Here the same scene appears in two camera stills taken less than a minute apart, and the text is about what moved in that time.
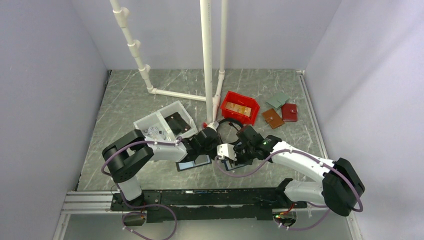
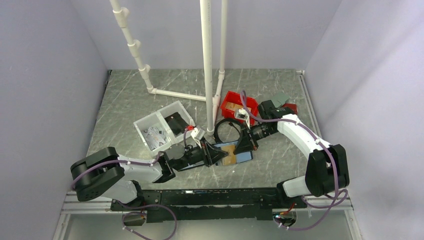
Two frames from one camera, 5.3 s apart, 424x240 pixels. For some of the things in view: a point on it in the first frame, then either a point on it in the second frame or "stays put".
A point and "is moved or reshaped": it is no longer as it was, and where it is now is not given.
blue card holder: (228, 166) is moved or reshaped
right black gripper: (236, 148) -> (246, 144)
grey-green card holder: (278, 101) stays put
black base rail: (210, 205) stays put
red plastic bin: (240, 108) stays put
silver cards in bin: (154, 131) stays put
